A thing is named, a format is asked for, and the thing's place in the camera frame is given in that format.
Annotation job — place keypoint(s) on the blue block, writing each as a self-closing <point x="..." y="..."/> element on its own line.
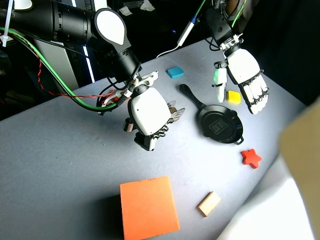
<point x="175" y="72"/>

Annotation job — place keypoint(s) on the yellow block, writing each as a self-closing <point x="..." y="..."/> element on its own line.
<point x="234" y="97"/>

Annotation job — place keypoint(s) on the tan blurred board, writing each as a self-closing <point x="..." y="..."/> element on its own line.
<point x="305" y="155"/>

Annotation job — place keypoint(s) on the black cast iron skillet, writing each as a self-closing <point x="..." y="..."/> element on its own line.
<point x="221" y="125"/>

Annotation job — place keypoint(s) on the white zip tie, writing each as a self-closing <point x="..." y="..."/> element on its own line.
<point x="6" y="25"/>

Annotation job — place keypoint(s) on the white column with black strip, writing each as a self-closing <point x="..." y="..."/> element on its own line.
<point x="57" y="65"/>

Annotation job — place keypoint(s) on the plain wooden block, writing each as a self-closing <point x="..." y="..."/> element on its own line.
<point x="209" y="203"/>

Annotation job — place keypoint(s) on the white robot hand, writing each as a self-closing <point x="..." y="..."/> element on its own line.
<point x="241" y="65"/>
<point x="148" y="110"/>

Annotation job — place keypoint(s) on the large orange block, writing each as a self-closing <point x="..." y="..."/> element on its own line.
<point x="150" y="207"/>

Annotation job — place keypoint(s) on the red star block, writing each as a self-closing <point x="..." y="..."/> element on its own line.
<point x="251" y="158"/>

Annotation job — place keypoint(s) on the crumpled white paper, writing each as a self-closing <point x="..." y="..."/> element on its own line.
<point x="147" y="5"/>
<point x="125" y="11"/>

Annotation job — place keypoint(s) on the brown chunk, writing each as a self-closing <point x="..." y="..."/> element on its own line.
<point x="172" y="110"/>

